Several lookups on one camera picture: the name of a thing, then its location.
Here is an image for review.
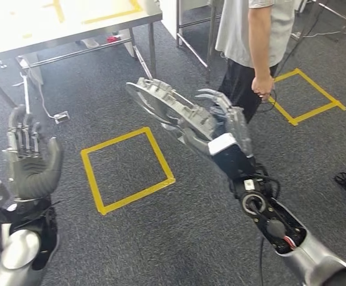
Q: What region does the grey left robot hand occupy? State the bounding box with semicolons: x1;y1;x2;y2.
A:
3;104;64;202

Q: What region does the white power cable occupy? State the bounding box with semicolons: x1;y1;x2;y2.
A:
20;59;57;120

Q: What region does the yellow tape frame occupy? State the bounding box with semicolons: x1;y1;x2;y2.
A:
41;0;144;26

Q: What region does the silver plastic wheel hubcap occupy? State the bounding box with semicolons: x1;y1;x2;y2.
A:
125;77;222;146

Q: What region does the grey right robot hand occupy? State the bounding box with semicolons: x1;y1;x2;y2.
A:
180;88;254;158

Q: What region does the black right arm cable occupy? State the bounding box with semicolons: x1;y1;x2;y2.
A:
258;236;267;286

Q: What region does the yellow floor tape square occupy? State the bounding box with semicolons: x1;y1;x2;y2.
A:
80;126;176;216
267;67;346;128

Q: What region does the metal floor socket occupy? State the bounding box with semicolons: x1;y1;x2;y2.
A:
53;111;71;126

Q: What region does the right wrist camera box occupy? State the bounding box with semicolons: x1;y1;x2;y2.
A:
207;132;256;183

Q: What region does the white cabinet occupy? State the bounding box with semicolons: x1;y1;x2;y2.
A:
160;0;180;39

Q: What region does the person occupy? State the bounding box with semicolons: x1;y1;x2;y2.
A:
214;0;296;125

